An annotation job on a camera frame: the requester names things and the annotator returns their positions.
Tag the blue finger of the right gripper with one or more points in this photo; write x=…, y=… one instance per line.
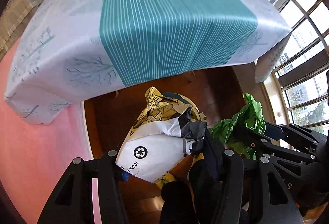
x=264, y=145
x=291, y=134

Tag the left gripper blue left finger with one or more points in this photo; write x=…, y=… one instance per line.
x=125, y=176

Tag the green paper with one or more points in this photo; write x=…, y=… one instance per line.
x=249, y=117

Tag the white black yellow bag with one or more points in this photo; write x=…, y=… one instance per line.
x=170, y=128

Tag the window metal grille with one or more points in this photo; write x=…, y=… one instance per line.
x=297, y=87

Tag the white lace-covered cabinet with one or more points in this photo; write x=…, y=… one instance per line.
x=14, y=21

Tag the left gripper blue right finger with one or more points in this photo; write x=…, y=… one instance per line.
x=212, y=150

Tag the pink bed blanket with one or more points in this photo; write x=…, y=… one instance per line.
x=34, y=157

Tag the tree-print tablecloth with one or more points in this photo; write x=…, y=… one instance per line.
x=73, y=50

